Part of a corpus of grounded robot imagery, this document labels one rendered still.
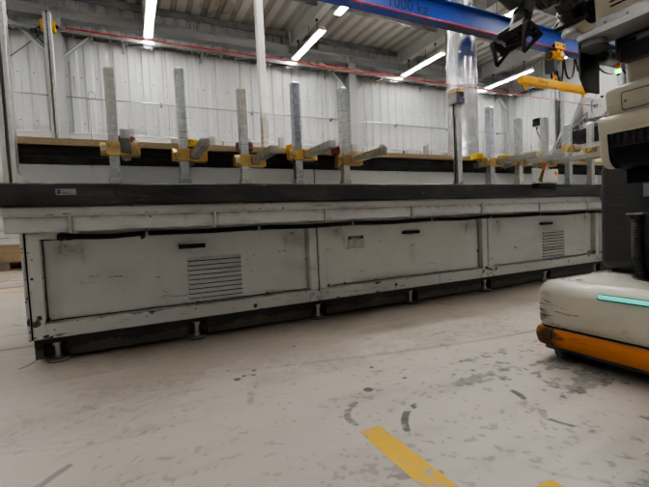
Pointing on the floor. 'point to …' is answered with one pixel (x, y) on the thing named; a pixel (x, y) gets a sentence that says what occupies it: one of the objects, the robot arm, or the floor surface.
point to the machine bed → (273, 253)
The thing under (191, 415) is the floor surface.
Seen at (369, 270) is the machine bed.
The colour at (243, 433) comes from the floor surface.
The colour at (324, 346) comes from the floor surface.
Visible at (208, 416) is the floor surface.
